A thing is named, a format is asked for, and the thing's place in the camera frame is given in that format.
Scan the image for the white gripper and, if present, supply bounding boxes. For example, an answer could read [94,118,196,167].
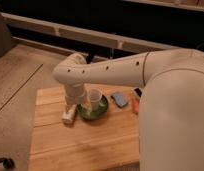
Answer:
[64,84,86,104]

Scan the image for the orange pepper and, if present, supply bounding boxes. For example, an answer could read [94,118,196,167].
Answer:
[132,99,139,114]

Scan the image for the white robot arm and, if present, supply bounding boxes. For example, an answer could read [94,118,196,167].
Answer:
[53,48,204,171]

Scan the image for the white ceramic cup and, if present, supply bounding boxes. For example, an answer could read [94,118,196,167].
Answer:
[88,89,102,111]

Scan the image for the white bottle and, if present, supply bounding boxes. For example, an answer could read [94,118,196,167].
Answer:
[62,104,76,124]

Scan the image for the green bowl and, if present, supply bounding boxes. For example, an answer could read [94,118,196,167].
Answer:
[77,96,109,120]

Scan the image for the blue sponge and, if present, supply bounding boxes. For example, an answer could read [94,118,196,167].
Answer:
[111,92,128,108]

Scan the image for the office chair wheel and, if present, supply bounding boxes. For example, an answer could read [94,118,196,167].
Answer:
[0,158,15,169]

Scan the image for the white shelf rail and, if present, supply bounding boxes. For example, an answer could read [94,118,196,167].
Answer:
[1,13,177,53]

